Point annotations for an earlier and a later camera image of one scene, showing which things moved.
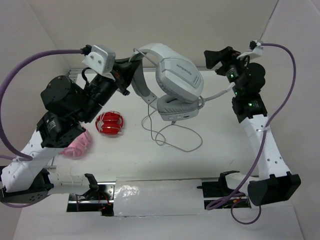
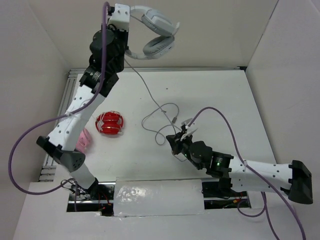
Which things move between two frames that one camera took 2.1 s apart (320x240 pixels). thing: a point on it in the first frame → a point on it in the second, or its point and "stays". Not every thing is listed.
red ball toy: x=110 y=123 stays
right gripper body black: x=225 y=64 → x=177 y=141
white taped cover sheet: x=147 y=197 stays
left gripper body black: x=120 y=78 → x=122 y=40
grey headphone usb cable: x=172 y=146 → x=156 y=107
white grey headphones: x=173 y=86 → x=159 y=45
